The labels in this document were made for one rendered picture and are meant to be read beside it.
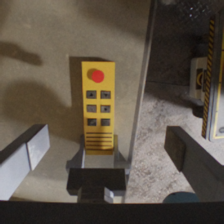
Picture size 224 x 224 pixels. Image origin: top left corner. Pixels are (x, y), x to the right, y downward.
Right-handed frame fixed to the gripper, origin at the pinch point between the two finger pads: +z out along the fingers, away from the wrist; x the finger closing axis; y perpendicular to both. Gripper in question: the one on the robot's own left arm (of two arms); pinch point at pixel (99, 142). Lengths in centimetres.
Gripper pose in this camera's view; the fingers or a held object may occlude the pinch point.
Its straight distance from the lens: 44.7
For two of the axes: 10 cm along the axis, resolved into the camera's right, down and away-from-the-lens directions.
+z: 0.0, -7.3, 6.8
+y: -0.2, 6.8, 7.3
